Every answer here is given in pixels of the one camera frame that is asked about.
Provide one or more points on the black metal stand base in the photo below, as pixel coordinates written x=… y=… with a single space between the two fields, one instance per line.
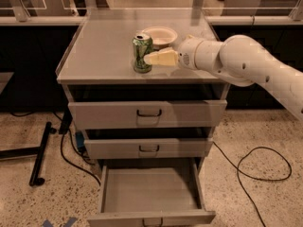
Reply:
x=38 y=152

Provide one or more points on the white paper bowl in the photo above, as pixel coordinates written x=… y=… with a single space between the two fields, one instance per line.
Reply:
x=162 y=36

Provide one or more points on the grey top drawer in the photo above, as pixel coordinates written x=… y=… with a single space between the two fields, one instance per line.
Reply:
x=146 y=114

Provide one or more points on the green soda can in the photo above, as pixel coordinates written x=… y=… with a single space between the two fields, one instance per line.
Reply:
x=142 y=45

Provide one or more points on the grey middle drawer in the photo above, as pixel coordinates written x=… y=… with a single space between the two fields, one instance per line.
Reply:
x=147 y=148

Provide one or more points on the grey open bottom drawer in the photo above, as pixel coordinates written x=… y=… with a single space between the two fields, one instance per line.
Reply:
x=164 y=194

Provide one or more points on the grey drawer cabinet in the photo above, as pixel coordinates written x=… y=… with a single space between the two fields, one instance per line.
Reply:
x=133 y=89

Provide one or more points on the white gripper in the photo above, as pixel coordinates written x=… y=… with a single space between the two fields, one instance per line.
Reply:
x=187 y=55

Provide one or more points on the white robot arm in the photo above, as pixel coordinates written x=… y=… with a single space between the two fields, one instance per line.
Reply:
x=241 y=61

